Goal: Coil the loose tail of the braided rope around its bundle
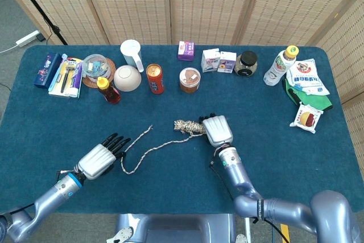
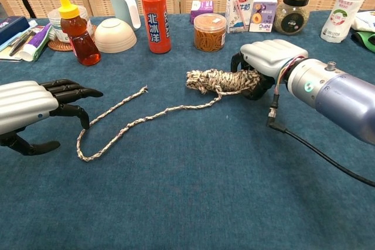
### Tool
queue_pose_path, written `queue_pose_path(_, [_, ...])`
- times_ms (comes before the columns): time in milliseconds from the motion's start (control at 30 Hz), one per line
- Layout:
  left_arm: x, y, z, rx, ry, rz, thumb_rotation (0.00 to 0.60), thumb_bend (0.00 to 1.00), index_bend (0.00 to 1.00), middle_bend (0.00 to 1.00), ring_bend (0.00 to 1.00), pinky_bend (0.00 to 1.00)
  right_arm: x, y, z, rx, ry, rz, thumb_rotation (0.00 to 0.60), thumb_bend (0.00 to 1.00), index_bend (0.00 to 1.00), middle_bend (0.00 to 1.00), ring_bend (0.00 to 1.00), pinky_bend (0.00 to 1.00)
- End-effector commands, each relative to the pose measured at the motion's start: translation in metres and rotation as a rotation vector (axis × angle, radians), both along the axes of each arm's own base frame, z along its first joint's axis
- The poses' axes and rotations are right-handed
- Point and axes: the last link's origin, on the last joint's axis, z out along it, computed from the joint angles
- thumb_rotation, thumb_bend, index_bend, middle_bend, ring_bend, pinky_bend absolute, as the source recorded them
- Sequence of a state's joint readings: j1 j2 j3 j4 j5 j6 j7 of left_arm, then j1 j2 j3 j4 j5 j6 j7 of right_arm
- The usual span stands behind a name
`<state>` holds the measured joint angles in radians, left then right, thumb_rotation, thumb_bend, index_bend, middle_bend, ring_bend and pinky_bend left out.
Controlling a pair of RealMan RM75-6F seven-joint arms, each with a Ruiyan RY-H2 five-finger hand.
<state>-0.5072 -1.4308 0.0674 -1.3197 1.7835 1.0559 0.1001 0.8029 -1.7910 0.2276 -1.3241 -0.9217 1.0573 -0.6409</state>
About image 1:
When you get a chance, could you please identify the dark blue long box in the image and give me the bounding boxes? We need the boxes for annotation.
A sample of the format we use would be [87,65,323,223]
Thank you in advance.
[33,52,63,89]

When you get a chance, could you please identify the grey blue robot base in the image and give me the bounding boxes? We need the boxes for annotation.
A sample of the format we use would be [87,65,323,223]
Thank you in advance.
[106,213,250,243]

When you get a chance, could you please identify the white snack packet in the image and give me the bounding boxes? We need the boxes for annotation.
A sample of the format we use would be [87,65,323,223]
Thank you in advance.
[289,102,325,134]

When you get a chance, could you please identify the white printed plastic bag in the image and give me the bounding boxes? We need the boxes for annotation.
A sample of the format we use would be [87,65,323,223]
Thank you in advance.
[286,58,330,96]

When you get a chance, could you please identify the small purple carton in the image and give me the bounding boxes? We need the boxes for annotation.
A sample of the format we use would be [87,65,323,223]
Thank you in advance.
[177,40,196,61]

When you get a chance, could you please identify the blue felt table cloth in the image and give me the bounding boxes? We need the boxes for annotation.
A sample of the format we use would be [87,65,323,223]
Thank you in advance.
[0,44,364,215]

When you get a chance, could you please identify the drink bottle yellow cap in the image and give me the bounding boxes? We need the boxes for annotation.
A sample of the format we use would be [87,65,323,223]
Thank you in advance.
[263,45,300,87]

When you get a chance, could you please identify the woven rattan coaster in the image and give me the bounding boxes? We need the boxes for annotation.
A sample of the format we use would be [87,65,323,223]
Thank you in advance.
[82,57,117,89]

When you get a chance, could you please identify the braided beige rope bundle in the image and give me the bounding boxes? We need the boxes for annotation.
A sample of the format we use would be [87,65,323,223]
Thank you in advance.
[120,119,207,175]

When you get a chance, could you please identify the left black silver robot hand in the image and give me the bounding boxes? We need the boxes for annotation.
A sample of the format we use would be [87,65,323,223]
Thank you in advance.
[74,133,131,181]

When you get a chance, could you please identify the honey bottle yellow cap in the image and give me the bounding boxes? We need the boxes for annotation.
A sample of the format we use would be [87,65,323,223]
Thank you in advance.
[96,76,122,105]

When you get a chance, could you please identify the white milk carton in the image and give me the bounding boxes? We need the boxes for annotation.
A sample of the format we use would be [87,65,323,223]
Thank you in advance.
[200,48,221,73]

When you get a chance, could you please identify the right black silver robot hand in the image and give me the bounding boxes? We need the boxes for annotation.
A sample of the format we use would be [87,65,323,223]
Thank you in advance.
[198,113,234,147]

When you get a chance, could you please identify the white power cord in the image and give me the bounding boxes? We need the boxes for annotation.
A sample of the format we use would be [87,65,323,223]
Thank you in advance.
[0,45,19,55]

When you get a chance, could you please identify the orange-lid plastic jar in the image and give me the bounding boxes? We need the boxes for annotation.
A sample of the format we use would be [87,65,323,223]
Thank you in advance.
[179,67,201,94]

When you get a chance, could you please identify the purple white juice carton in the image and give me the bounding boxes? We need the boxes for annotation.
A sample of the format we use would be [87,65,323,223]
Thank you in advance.
[217,51,237,75]

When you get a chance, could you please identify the beige upturned bowl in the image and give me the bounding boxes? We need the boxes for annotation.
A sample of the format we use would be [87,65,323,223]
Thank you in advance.
[113,64,142,92]

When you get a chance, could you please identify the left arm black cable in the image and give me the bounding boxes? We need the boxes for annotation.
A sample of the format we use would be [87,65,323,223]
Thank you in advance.
[8,168,77,215]

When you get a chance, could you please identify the light blue toothbrush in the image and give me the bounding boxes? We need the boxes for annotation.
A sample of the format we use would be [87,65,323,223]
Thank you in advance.
[48,53,68,92]

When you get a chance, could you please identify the white power strip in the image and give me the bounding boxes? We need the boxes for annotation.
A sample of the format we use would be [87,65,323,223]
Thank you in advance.
[15,30,40,48]

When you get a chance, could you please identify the purple white toothpaste tube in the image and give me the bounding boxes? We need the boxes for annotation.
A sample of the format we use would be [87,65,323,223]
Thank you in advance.
[68,62,84,98]

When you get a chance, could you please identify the black razor card pack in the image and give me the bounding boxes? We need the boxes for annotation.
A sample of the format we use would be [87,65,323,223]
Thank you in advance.
[48,57,83,97]

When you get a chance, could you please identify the green cloth bag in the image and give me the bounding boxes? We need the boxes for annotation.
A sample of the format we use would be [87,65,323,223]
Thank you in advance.
[282,79,334,110]

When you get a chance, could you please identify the glass jar black lid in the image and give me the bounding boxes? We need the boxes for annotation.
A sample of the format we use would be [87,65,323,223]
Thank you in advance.
[234,51,259,77]

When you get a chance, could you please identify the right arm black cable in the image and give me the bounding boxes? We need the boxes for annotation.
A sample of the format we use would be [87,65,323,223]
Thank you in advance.
[209,151,289,243]

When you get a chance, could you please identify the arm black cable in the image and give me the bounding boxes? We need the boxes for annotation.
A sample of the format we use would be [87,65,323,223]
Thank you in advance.
[8,168,77,215]
[209,151,289,243]

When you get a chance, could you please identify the orange soda can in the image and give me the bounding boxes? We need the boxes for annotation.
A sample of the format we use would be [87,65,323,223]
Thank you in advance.
[146,63,165,95]

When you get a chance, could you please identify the white light blue mug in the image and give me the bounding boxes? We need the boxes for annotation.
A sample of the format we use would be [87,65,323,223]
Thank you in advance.
[119,39,145,73]

